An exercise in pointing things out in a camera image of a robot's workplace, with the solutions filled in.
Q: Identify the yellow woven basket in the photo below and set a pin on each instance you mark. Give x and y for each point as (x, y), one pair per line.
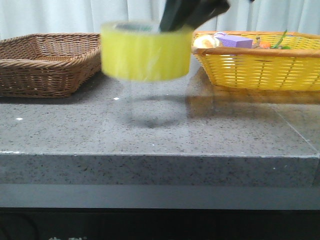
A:
(295, 67)

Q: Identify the brown wicker basket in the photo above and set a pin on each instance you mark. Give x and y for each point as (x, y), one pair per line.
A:
(48, 65)

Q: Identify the yellow tape roll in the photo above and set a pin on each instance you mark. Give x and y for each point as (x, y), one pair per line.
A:
(139, 51)

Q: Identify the orange toy carrot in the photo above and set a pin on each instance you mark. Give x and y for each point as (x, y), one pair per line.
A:
(261, 44)

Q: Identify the purple block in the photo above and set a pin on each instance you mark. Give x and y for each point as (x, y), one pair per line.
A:
(234, 41)

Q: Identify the cream bread roll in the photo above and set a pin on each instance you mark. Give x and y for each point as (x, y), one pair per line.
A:
(206, 42)

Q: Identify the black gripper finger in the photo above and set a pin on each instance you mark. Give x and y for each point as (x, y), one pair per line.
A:
(193, 13)
(174, 15)

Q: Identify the white curtain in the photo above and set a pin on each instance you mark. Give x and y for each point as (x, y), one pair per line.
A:
(23, 17)

